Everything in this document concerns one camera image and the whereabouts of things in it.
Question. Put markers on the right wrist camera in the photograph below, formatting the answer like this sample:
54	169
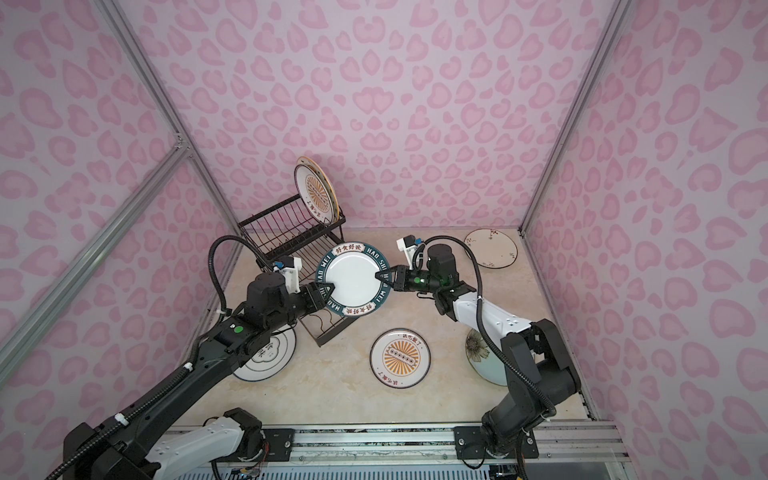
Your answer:
408	245

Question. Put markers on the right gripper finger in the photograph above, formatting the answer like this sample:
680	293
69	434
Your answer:
386	274
389	283

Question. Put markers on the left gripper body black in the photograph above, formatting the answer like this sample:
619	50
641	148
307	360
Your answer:
304	302

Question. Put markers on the white plate black rings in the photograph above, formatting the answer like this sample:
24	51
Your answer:
267	354

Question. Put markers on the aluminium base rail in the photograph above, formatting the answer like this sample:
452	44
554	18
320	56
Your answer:
568	450

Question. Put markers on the aluminium frame post left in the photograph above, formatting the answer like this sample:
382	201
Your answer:
130	43

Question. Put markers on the cream star cartoon plate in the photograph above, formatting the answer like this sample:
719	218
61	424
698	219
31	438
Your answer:
310	163

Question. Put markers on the white plate dark blue rim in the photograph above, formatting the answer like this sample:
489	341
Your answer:
351	267

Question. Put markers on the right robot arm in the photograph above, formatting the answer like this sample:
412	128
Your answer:
540	373

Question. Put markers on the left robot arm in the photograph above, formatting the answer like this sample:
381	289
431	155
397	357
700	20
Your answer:
119	447

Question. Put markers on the aluminium frame post right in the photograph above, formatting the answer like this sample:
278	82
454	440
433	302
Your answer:
620	14

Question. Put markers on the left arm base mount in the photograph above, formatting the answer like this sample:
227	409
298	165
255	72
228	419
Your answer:
266	445

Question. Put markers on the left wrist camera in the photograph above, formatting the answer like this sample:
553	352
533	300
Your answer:
289	267

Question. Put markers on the black wire dish rack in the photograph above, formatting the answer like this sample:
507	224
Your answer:
288	229

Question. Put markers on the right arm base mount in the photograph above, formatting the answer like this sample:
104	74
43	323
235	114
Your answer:
474	443

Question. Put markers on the aluminium frame post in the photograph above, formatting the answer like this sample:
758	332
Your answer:
620	14
130	43

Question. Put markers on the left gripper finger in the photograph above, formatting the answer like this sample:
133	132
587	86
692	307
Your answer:
327	287
321	301

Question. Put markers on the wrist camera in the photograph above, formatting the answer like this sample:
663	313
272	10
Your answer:
408	245
289	267

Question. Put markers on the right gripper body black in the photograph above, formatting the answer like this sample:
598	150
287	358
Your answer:
420	281

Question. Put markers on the white plate brown rim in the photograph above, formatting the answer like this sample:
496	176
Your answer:
493	249

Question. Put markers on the light green flower plate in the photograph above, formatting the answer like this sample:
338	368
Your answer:
483	361

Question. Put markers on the aluminium frame diagonal beam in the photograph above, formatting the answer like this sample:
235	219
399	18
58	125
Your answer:
39	319

